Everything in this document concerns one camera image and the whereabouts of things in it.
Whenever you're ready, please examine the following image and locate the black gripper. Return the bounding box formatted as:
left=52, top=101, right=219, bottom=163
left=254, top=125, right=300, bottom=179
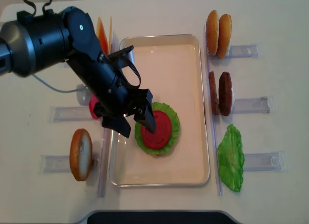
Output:
left=93, top=87, right=156, bottom=138

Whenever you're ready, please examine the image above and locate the red tomato slice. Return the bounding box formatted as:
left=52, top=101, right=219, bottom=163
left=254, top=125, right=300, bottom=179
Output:
left=141, top=110, right=171, bottom=150
left=88, top=94, right=99, bottom=120

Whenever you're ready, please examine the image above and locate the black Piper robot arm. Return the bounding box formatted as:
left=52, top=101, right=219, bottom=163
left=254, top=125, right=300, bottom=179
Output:
left=0, top=7, right=156, bottom=137

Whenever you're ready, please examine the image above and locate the green lettuce leaf on tray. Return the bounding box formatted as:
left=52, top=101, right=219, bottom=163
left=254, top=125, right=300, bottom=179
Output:
left=135, top=102, right=181, bottom=156

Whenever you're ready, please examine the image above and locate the red tomato slice in rack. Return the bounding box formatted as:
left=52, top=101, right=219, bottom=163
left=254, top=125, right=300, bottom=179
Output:
left=88, top=94, right=99, bottom=120

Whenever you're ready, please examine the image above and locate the brown meat patty inner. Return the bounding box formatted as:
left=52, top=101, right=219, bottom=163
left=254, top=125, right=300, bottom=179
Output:
left=209, top=71, right=220, bottom=115

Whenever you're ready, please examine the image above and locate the brown meat patty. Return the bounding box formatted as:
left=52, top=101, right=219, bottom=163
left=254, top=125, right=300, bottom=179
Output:
left=219, top=72, right=233, bottom=116
left=209, top=71, right=220, bottom=115

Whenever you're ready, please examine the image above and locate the yellow cheese slice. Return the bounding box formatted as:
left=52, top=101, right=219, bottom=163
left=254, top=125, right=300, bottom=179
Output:
left=108, top=16, right=112, bottom=55

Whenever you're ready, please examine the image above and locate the orange cheese slice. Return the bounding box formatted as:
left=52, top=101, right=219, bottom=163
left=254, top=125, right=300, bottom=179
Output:
left=96, top=16, right=108, bottom=55

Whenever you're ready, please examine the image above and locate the brown meat patty outer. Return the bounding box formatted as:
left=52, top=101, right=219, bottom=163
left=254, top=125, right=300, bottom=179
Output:
left=219, top=72, right=233, bottom=116

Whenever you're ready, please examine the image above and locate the green lettuce leaf in rack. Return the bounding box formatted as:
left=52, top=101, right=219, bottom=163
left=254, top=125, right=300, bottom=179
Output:
left=217, top=124, right=245, bottom=193

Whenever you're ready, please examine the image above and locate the clear long bar left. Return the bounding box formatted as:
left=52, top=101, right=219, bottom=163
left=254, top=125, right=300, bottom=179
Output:
left=98, top=31, right=119, bottom=197

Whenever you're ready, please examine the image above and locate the clear long bar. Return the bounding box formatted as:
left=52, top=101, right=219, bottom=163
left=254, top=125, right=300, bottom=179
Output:
left=98, top=31, right=119, bottom=197
left=203, top=26, right=224, bottom=196

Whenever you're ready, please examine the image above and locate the bun half left rack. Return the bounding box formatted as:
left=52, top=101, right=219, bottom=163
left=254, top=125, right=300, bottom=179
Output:
left=70, top=128, right=93, bottom=181

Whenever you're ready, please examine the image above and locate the white metal tray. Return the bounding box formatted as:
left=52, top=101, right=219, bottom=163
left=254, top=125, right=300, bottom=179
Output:
left=109, top=34, right=210, bottom=187

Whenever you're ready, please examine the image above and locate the clear long bar right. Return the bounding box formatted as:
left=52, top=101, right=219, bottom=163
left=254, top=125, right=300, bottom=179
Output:
left=203, top=26, right=224, bottom=196

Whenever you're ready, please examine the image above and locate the bun half inner right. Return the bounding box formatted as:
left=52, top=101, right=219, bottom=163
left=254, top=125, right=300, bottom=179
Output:
left=206, top=10, right=219, bottom=56

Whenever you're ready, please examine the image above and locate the bun half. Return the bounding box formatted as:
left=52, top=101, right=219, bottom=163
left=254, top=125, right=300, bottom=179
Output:
left=206, top=10, right=219, bottom=56
left=216, top=14, right=232, bottom=59

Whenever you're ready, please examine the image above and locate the bun half outer right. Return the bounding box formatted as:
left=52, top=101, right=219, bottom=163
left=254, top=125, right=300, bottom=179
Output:
left=216, top=14, right=232, bottom=59

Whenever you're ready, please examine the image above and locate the grey cable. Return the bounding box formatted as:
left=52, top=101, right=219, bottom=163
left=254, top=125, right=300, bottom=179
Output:
left=31, top=73, right=90, bottom=93

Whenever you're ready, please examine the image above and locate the clear tomato rack rail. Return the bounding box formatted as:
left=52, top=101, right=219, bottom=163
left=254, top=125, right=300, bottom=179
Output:
left=47, top=106, right=100, bottom=123

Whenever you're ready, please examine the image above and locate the clear left bun rack rail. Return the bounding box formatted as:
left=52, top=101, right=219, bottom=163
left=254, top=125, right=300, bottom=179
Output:
left=39, top=154, right=100, bottom=174

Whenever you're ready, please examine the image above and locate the clear bun rack rail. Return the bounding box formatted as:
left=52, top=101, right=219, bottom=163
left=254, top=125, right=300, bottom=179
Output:
left=206, top=38, right=263, bottom=60
left=39, top=154, right=100, bottom=174

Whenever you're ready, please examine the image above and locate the clear patty rack rail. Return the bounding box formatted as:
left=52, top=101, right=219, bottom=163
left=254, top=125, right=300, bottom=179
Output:
left=230, top=90, right=275, bottom=114

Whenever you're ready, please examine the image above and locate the clear lettuce rack rail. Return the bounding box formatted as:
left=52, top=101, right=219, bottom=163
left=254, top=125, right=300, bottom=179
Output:
left=244, top=151, right=287, bottom=172

